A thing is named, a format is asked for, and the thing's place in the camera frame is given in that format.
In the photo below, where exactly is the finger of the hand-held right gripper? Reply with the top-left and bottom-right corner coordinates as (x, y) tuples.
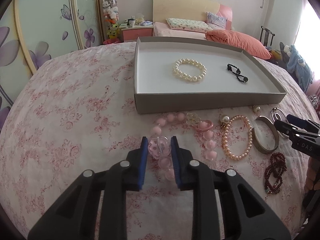
(274, 119), (300, 140)
(287, 114), (320, 133)

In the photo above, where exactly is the pink bed with beige headboard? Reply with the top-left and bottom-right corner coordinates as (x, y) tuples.
(152, 0), (273, 60)

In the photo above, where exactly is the dark wooden chair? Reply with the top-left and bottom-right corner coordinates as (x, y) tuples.
(260, 26), (275, 47)

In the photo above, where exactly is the colourful toy pile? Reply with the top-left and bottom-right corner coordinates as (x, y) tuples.
(269, 49), (283, 61)

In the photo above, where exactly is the pink pearl bracelet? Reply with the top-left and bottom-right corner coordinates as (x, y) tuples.
(222, 116), (253, 161)

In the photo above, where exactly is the wardrobe with purple flower doors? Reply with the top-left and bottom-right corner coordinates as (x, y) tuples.
(0, 0), (103, 130)

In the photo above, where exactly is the silver oval ring pendant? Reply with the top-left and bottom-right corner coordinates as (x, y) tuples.
(270, 107), (288, 138)

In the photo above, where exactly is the blue plush toy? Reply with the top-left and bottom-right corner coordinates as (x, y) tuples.
(286, 45), (313, 93)

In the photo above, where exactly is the lavender pillow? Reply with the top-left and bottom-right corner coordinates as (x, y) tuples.
(206, 12), (228, 29)

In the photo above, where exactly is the folded orange quilt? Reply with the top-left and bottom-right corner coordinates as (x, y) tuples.
(205, 29), (272, 60)

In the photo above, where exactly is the pink plastic ring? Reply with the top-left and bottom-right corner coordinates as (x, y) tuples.
(196, 120), (213, 133)

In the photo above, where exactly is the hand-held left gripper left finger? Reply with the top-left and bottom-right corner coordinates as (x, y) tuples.
(27, 136), (149, 240)

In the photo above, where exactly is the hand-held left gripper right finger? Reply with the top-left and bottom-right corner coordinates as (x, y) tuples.
(170, 135), (292, 240)

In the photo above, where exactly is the clear tube of plush toys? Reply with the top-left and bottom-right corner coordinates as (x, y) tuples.
(101, 0), (119, 40)

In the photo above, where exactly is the white pearl bracelet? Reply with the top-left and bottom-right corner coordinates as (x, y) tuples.
(172, 59), (207, 83)

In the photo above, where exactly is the dark red bead bracelet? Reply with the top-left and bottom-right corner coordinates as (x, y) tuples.
(264, 152), (287, 196)

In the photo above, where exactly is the large pink bead bracelet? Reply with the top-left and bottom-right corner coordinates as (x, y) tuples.
(149, 112), (217, 182)

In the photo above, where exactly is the pink and white nightstand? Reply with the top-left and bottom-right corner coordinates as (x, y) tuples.
(121, 24), (153, 43)

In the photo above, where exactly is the grey cardboard tray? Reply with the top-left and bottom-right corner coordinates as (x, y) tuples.
(134, 37), (287, 115)

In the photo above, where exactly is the silver cuff bangle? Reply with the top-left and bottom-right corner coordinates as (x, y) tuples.
(251, 116), (280, 155)

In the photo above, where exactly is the person's right hand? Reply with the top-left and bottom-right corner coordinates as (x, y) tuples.
(305, 155), (320, 193)

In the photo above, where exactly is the floral print pillow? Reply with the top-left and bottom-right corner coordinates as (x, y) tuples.
(166, 17), (213, 32)

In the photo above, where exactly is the black bead bracelet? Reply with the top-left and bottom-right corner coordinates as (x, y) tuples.
(227, 63), (250, 84)

